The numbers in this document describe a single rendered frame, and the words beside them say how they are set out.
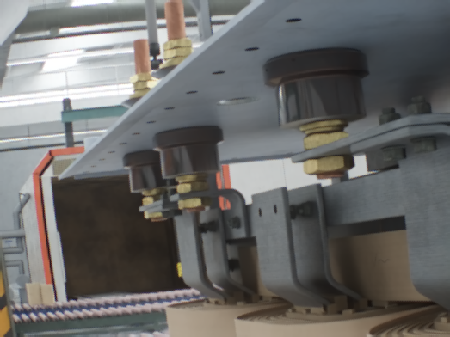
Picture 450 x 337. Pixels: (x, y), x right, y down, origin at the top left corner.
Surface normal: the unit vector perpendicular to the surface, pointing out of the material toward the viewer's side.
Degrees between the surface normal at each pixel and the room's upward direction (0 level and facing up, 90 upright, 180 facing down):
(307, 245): 90
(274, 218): 90
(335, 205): 90
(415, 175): 90
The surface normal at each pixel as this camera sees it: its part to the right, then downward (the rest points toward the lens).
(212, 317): -0.59, 0.01
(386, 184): -0.95, 0.09
